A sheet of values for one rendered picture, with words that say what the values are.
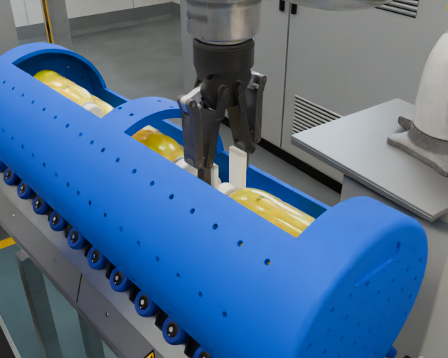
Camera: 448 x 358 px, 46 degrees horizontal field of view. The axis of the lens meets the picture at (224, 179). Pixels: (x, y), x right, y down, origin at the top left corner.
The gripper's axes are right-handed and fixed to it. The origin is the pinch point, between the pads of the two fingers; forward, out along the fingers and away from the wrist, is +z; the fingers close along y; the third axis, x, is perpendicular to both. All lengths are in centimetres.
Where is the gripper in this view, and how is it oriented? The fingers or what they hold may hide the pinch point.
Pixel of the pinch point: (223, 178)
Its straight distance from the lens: 73.7
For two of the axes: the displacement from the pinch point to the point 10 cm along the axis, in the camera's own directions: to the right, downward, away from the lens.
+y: -7.5, 3.5, -5.6
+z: 0.0, 8.5, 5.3
